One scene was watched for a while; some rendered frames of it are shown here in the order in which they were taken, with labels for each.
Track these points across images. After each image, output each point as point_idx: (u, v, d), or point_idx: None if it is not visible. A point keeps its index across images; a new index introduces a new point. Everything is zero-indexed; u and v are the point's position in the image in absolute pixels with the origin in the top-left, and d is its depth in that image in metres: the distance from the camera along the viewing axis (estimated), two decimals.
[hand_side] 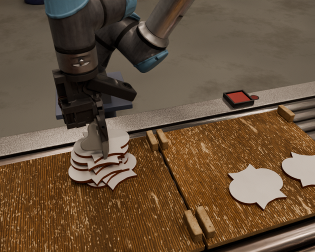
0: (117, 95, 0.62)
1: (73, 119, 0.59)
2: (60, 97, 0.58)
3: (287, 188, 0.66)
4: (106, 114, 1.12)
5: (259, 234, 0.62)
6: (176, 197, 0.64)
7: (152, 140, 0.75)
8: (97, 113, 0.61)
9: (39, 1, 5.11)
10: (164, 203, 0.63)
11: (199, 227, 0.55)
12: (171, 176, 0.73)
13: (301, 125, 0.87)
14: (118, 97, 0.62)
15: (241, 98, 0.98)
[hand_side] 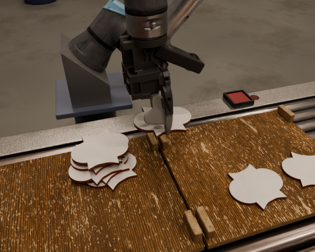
0: (185, 65, 0.58)
1: (139, 89, 0.57)
2: (126, 65, 0.55)
3: (287, 188, 0.66)
4: (106, 114, 1.12)
5: (259, 234, 0.62)
6: (176, 197, 0.64)
7: (152, 140, 0.75)
8: (163, 84, 0.57)
9: (39, 1, 5.11)
10: (164, 203, 0.63)
11: (199, 227, 0.55)
12: (171, 176, 0.73)
13: (301, 125, 0.87)
14: (185, 68, 0.58)
15: (241, 98, 0.98)
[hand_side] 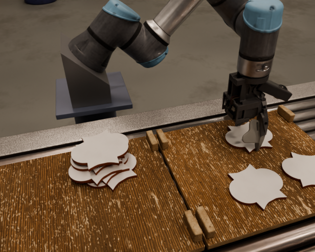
0: (278, 95, 0.71)
1: (241, 115, 0.70)
2: (233, 96, 0.69)
3: (287, 188, 0.66)
4: (106, 114, 1.12)
5: (259, 234, 0.62)
6: (176, 197, 0.64)
7: (152, 140, 0.75)
8: (261, 111, 0.70)
9: (39, 1, 5.11)
10: (164, 203, 0.63)
11: (199, 227, 0.55)
12: (171, 176, 0.73)
13: (301, 125, 0.87)
14: (277, 98, 0.71)
15: None
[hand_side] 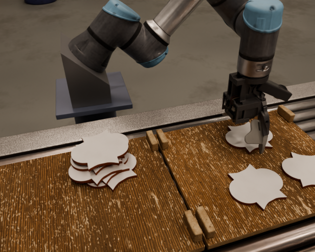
0: (278, 95, 0.71)
1: (241, 115, 0.70)
2: (233, 96, 0.69)
3: (287, 188, 0.66)
4: (106, 114, 1.12)
5: (259, 234, 0.62)
6: (176, 197, 0.64)
7: (152, 140, 0.75)
8: (261, 111, 0.70)
9: (39, 1, 5.11)
10: (164, 203, 0.63)
11: (199, 227, 0.55)
12: (171, 176, 0.73)
13: (301, 125, 0.87)
14: (277, 98, 0.71)
15: None
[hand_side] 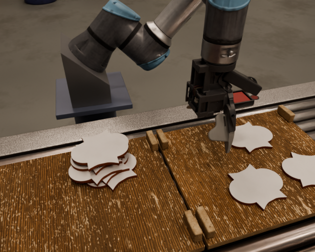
0: (246, 88, 0.63)
1: (205, 108, 0.62)
2: (196, 86, 0.61)
3: (287, 188, 0.66)
4: (106, 114, 1.12)
5: (259, 234, 0.62)
6: (176, 197, 0.64)
7: (152, 140, 0.75)
8: (227, 104, 0.63)
9: (39, 1, 5.11)
10: (164, 203, 0.63)
11: (199, 227, 0.55)
12: (171, 176, 0.73)
13: (301, 125, 0.87)
14: (246, 91, 0.64)
15: (241, 98, 0.98)
